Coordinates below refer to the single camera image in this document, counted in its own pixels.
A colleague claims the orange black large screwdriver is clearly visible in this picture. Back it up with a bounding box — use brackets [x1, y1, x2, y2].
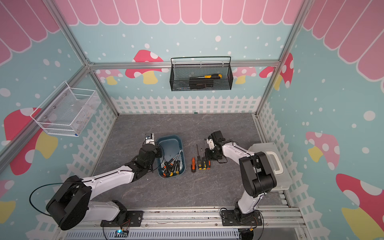
[191, 148, 196, 173]

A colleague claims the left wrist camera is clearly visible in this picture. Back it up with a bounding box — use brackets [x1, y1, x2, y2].
[144, 133, 156, 145]

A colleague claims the yellow black screwdriver in basket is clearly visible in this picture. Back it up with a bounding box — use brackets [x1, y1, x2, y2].
[190, 74, 223, 80]

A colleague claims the teal plastic storage box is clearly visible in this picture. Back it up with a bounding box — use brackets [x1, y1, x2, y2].
[155, 135, 186, 179]

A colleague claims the translucent plastic lidded case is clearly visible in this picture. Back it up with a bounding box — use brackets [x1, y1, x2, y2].
[249, 143, 293, 192]

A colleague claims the screwdriver in box orange collar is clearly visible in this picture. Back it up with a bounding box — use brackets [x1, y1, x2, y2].
[174, 150, 182, 175]

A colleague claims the black object in basket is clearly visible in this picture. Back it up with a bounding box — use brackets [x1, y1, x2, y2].
[189, 79, 214, 90]

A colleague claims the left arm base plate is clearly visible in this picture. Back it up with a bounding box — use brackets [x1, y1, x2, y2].
[101, 211, 144, 228]

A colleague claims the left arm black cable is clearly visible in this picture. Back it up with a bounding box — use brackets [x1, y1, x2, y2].
[28, 182, 79, 218]

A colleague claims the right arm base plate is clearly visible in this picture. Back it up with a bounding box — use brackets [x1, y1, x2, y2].
[219, 208, 263, 227]

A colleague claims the screwdriver in box long shaft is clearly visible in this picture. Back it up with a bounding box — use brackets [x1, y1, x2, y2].
[163, 154, 178, 178]

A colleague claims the green circuit board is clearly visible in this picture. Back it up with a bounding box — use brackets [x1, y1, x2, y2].
[114, 230, 129, 238]

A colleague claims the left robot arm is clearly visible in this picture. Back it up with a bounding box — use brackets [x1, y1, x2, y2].
[46, 143, 164, 231]

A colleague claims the aluminium front rail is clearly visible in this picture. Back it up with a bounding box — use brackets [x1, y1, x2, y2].
[66, 206, 306, 231]

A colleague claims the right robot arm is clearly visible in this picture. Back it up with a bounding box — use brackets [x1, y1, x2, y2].
[206, 131, 277, 223]

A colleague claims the black wire mesh basket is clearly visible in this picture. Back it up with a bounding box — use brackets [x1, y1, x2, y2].
[170, 56, 234, 92]

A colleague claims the white wire mesh basket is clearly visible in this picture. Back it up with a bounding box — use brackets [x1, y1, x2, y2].
[30, 82, 102, 137]

